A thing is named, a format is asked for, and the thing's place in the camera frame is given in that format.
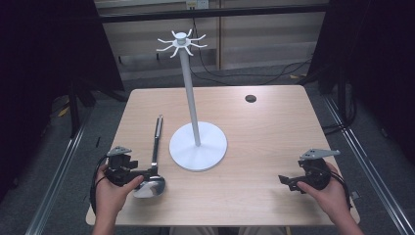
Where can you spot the metal ladle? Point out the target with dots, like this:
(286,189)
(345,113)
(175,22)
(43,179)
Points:
(154,156)

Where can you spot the black curtain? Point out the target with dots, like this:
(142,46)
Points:
(375,65)
(49,65)

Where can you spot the black metal stand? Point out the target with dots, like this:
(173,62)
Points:
(75,107)

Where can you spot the metal floor rail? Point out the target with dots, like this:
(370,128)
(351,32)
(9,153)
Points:
(55,182)
(368,163)

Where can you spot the person's left hand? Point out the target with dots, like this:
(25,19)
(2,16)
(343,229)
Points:
(112,192)

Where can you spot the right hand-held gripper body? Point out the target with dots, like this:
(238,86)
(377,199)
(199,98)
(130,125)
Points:
(314,171)

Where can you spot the white utensil stand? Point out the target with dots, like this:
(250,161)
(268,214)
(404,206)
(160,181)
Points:
(192,107)

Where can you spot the person's right hand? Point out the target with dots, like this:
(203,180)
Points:
(328,192)

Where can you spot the wall power socket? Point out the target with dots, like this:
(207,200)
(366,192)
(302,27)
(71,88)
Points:
(197,4)

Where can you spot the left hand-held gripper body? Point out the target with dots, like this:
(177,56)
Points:
(119,166)

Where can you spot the black horizontal bar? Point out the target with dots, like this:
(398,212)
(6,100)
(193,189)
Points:
(212,13)

